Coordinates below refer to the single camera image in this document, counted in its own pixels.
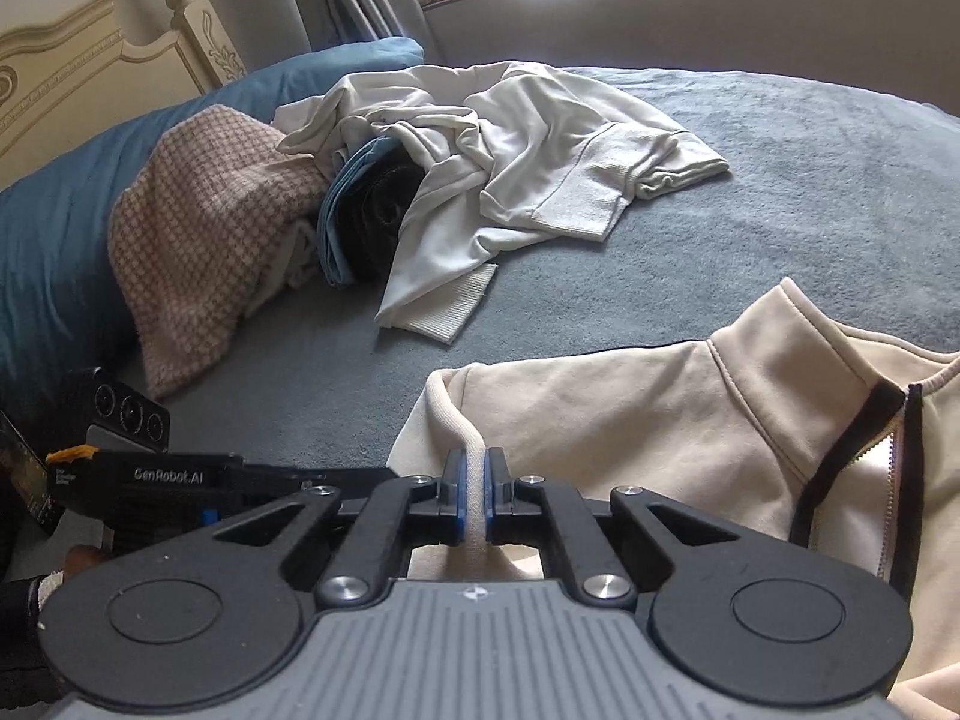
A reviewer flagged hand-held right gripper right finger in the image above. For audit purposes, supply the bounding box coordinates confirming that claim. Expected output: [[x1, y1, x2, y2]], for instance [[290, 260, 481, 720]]
[[484, 447, 742, 607]]

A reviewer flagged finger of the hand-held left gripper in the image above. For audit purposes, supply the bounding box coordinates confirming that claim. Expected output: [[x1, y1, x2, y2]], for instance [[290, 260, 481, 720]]
[[227, 463, 400, 517]]

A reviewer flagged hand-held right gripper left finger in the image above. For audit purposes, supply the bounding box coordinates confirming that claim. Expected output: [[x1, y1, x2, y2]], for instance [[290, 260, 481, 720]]
[[211, 448, 469, 607]]

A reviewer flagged beige zip jacket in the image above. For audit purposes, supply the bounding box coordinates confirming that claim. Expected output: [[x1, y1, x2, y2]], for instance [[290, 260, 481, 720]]
[[386, 277, 960, 720]]

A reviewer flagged person's left hand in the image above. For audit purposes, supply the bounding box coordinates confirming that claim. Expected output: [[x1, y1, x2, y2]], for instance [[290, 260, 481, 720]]
[[64, 544, 113, 578]]

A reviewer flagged pink checked garment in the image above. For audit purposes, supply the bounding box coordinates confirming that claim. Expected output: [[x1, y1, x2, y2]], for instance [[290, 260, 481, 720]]
[[107, 105, 331, 400]]

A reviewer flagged blue pillow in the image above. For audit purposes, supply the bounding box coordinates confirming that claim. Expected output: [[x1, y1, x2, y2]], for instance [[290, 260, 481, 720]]
[[0, 36, 426, 410]]

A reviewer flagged blue denim garment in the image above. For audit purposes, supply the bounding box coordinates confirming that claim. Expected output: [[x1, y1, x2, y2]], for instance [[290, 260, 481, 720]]
[[316, 136, 421, 287]]

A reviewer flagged dark garment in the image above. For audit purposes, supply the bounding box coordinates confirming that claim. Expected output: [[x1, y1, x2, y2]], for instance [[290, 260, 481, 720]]
[[352, 154, 427, 275]]

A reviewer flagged light grey sweatshirt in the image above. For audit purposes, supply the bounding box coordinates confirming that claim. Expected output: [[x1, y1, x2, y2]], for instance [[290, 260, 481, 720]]
[[271, 60, 730, 347]]

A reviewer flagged cream carved headboard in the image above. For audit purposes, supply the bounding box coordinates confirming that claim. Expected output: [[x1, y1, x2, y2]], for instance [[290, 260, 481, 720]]
[[0, 0, 248, 192]]

